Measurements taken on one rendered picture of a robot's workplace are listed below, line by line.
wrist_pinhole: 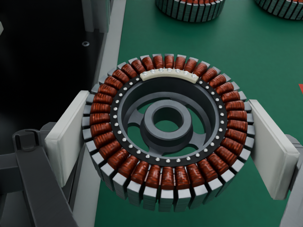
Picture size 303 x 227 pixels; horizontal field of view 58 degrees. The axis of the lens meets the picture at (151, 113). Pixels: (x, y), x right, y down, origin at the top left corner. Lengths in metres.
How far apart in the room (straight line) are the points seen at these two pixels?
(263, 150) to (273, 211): 0.13
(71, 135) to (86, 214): 0.12
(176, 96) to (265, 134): 0.08
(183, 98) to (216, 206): 0.11
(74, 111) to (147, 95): 0.06
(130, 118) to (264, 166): 0.09
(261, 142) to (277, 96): 0.21
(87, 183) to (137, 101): 0.10
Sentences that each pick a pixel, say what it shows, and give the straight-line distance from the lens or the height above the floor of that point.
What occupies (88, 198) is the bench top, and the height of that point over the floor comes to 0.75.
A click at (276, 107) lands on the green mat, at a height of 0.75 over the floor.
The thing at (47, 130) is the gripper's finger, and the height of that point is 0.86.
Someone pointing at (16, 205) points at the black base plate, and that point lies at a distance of 0.25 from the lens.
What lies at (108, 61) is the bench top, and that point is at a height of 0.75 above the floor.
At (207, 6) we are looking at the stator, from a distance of 0.44.
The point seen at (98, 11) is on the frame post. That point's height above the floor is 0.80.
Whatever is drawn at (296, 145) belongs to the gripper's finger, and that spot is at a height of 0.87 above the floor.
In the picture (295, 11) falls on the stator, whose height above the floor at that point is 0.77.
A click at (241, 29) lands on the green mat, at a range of 0.46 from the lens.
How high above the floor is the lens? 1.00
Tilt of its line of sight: 53 degrees down
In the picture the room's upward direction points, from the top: 8 degrees clockwise
